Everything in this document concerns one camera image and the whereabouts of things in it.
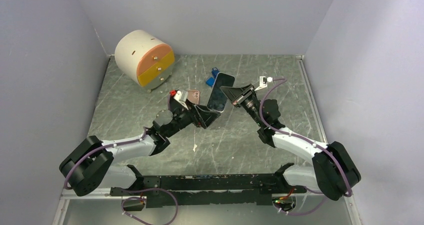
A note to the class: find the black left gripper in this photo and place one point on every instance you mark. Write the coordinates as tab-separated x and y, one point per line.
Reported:
201	117

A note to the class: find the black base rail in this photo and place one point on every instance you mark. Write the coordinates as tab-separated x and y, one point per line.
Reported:
164	190

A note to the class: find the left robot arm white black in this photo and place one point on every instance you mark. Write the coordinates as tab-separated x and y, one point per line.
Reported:
92	164

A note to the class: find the blue and black gadget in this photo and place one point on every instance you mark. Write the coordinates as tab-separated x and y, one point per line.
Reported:
214	72

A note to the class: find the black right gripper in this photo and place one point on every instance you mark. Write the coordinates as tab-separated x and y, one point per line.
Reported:
235	94

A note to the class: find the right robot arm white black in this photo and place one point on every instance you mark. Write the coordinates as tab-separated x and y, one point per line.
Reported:
331	170

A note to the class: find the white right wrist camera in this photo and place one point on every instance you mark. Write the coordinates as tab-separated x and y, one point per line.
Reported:
263	82

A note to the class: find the pink phone case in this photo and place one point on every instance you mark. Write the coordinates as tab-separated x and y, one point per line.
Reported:
193	96

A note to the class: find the round cream drawer cabinet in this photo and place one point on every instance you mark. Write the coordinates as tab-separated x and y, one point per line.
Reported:
147	60

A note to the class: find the blue USB stick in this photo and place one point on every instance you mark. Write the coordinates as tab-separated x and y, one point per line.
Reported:
210	81

